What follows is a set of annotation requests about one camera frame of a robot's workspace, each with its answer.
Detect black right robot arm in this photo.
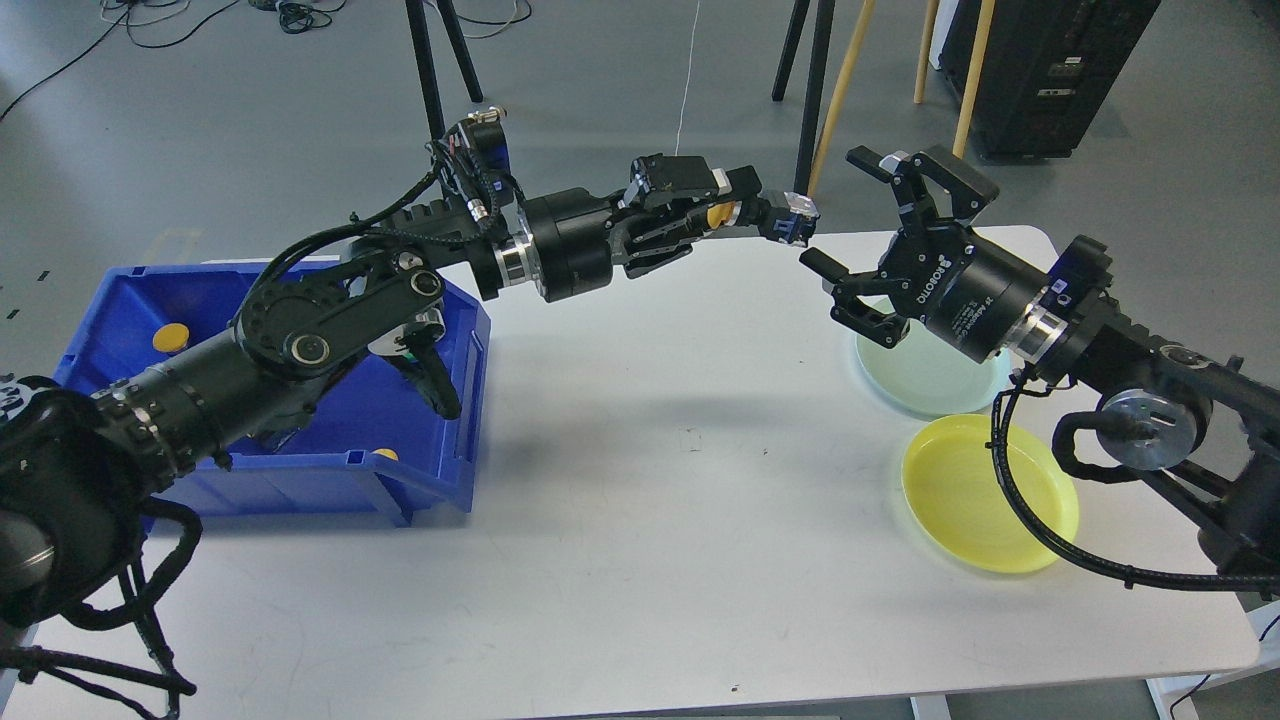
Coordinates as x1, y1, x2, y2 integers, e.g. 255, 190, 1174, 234
800, 146, 1279, 600

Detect yellow plate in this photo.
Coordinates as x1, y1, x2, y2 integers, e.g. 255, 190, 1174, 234
901, 414, 1080, 574

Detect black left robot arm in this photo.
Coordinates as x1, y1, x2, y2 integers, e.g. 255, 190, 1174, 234
1, 108, 819, 719

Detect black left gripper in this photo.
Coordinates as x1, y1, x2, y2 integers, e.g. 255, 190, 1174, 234
515, 154, 762, 302

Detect white table leg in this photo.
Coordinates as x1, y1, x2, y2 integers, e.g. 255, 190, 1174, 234
1146, 600, 1279, 719

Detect yellow push button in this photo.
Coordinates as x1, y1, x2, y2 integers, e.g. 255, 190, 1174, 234
707, 192, 820, 247
151, 322, 192, 355

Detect black floor cables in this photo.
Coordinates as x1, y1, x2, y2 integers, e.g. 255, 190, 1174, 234
0, 0, 536, 120

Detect wooden stool legs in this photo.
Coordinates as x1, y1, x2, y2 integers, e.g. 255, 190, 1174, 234
808, 0, 1002, 199

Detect black tripod stand right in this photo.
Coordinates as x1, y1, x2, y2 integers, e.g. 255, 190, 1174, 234
771, 1, 836, 195

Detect light green plate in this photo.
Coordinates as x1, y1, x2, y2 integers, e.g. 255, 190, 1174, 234
851, 320, 1012, 419

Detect black equipment case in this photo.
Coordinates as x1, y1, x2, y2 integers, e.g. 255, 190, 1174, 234
965, 1, 1160, 161

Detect white cable with plug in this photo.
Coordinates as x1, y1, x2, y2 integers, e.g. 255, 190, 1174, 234
675, 0, 707, 159

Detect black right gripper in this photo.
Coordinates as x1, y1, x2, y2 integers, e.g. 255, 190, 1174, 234
799, 145, 1046, 363

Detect blue plastic bin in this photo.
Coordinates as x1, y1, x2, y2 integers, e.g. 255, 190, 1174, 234
52, 261, 490, 527

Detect black tripod stand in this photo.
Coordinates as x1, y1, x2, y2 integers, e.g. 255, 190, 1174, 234
771, 1, 836, 195
404, 0, 486, 141

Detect black tripod stand left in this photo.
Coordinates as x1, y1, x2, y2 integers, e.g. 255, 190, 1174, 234
404, 0, 486, 141

